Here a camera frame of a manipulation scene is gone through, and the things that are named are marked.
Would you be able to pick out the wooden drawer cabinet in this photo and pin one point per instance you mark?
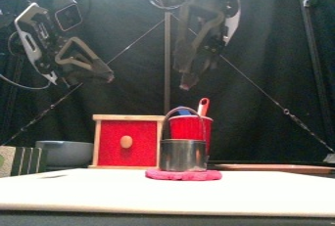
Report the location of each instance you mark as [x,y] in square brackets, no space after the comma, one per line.
[129,117]

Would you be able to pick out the red drawer with wooden knob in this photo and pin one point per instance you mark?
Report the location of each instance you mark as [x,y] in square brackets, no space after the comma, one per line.
[126,142]

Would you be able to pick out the grey-blue bowl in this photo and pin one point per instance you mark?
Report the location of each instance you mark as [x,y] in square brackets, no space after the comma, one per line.
[66,153]

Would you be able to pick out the pink dough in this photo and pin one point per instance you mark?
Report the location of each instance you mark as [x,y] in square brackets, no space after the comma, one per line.
[182,175]

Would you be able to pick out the blue utensil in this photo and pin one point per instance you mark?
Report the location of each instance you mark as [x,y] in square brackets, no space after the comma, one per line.
[182,111]

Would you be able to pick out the red cup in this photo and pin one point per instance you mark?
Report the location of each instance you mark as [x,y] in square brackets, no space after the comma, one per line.
[188,127]

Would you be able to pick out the green white striped box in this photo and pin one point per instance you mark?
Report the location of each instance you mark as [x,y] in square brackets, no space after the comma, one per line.
[21,159]

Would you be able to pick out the brown wooden tray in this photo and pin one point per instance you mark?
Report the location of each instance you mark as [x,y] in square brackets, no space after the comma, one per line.
[279,168]

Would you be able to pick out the white cutting board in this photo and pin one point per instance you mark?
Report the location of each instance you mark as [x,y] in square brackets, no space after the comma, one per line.
[165,194]

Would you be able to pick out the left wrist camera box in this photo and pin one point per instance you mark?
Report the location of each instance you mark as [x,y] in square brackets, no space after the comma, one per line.
[68,15]

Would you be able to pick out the slanted black frame pole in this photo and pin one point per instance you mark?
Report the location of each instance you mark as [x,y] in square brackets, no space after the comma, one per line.
[311,57]

